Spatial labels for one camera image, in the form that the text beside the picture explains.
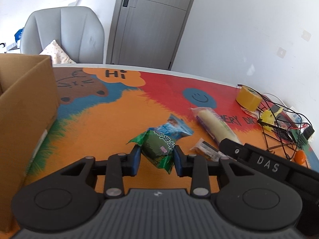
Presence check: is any dotted white pillow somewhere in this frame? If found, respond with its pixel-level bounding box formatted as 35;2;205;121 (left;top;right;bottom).
39;40;76;64

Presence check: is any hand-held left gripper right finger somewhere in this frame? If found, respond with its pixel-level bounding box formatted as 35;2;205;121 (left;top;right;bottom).
173;145;252;198

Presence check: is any yellow tape roll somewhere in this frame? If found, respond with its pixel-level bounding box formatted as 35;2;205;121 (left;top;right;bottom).
236;85;262;112

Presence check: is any green circuit board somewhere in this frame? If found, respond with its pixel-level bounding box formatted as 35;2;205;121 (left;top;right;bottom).
289;128;309;145

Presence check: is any blue snack packet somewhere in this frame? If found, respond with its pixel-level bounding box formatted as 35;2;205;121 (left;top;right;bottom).
150;114;194;145

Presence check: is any small orange fruit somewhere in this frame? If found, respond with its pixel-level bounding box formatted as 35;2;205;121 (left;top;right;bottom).
294;150;306;165

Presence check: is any grey armchair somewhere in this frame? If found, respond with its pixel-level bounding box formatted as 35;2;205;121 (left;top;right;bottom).
20;6;105;64

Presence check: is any yellow plush toy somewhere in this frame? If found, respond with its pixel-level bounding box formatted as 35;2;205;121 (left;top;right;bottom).
259;106;283;131

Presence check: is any dark green snack packet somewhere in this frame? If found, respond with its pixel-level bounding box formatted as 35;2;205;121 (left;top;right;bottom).
126;129;176;175

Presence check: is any blue plastic bag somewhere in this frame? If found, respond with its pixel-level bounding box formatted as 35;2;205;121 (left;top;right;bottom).
14;27;25;43

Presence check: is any colourful cartoon table mat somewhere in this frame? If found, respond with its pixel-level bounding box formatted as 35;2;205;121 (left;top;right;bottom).
0;64;319;239

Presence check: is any white power strip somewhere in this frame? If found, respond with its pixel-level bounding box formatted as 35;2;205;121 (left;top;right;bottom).
284;107;307;127

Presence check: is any black wire stand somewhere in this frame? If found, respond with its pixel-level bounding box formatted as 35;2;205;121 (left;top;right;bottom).
257;119;299;160

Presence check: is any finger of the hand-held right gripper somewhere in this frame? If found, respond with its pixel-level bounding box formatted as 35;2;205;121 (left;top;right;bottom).
219;138;246;161

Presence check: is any clear brown snack packet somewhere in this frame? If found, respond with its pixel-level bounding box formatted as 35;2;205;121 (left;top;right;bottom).
190;138;228;161

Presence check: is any black cable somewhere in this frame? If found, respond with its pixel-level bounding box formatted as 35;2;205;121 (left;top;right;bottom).
238;84;314;135

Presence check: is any grey door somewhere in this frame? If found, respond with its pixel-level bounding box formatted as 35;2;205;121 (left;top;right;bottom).
106;0;201;71

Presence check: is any long white snack packet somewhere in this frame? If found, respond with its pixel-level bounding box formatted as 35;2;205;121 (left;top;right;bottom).
191;107;242;146

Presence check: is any brown cardboard box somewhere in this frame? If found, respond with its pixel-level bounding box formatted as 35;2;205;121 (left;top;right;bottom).
0;53;60;232

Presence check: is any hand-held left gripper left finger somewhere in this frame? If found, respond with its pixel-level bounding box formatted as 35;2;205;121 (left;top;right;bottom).
58;144;142;198

